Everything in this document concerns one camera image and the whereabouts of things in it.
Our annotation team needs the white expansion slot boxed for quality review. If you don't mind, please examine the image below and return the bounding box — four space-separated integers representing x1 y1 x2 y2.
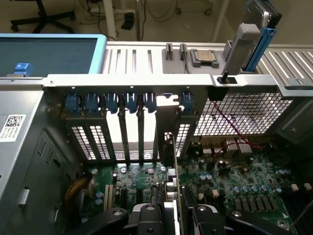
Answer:
104 185 114 212

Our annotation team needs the green motherboard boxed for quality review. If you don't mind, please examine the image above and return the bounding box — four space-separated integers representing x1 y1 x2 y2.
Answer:
83 137 313 235

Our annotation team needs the perforated metal slot cover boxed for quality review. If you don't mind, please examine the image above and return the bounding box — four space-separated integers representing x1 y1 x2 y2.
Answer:
85 117 116 162
174 114 199 159
65 117 96 162

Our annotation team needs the blue slot clip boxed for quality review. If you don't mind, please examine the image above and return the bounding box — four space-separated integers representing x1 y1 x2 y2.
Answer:
85 93 101 114
106 94 120 115
125 94 138 114
143 94 157 114
181 92 196 114
65 93 81 116

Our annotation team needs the grey parts rack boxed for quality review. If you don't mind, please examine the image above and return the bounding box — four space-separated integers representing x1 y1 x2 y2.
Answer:
162 23 261 74

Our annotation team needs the white barcode label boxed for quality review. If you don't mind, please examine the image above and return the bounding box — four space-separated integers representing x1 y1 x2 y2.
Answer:
1 114 26 142

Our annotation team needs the CPU chip silver lid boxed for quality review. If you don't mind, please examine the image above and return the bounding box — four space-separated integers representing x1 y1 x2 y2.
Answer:
190 48 219 67

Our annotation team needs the green RAM stick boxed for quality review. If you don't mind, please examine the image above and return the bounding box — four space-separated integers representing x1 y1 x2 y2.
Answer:
179 43 190 73

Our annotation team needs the grey metal PC case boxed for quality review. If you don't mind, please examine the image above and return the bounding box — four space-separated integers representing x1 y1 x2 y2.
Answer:
0 72 313 235

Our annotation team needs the blue rimmed tray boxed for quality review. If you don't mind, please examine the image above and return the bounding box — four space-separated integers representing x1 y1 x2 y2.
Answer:
0 33 108 76

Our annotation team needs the blue disk caddy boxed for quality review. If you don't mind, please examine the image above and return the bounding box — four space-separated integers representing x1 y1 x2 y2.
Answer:
244 0 282 72

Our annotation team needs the blue case latch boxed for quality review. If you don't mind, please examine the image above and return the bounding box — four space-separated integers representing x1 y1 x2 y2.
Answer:
14 63 34 77

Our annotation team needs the black power adapter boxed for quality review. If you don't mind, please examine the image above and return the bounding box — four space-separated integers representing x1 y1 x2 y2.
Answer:
121 12 135 30

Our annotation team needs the white table leg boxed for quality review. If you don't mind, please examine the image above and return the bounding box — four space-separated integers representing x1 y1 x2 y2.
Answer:
102 0 118 41
212 0 236 42

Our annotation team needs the silver hard disk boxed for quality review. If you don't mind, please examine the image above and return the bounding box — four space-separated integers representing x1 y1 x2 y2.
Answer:
246 1 272 28

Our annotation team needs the black office chair base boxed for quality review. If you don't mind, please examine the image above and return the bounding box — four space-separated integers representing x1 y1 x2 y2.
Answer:
10 0 75 34

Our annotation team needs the yellow braided cable bundle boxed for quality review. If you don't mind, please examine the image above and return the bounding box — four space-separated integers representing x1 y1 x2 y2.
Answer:
64 172 91 209

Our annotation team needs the red wire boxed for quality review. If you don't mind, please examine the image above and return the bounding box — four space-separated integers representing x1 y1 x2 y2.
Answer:
212 100 265 170

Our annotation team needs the black intrusion switch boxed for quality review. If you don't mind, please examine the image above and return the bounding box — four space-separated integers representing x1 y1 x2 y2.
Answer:
208 70 237 101

